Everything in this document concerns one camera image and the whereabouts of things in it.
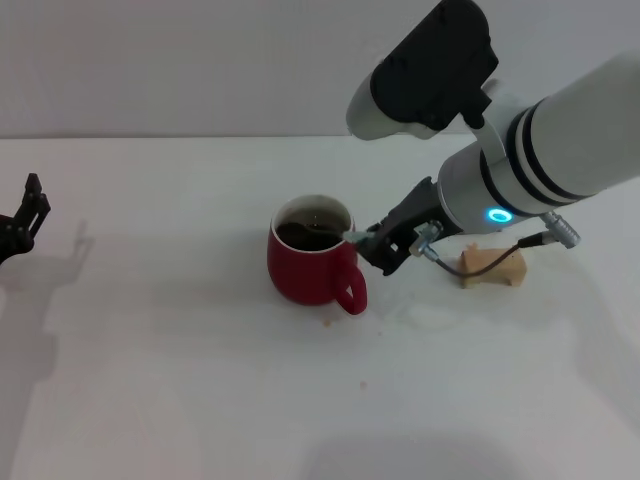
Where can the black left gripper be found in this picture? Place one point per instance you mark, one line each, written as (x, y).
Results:
(12, 240)

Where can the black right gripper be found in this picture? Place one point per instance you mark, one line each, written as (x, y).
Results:
(417, 210)

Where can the red ceramic cup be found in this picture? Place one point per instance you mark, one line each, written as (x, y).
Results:
(305, 280)

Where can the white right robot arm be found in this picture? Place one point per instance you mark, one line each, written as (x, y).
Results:
(560, 150)

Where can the dark brown coffee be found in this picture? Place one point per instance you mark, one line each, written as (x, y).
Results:
(300, 239)

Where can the light wooden block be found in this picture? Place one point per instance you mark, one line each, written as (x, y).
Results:
(475, 259)

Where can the black and white wrist camera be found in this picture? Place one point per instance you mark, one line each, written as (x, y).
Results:
(435, 70)

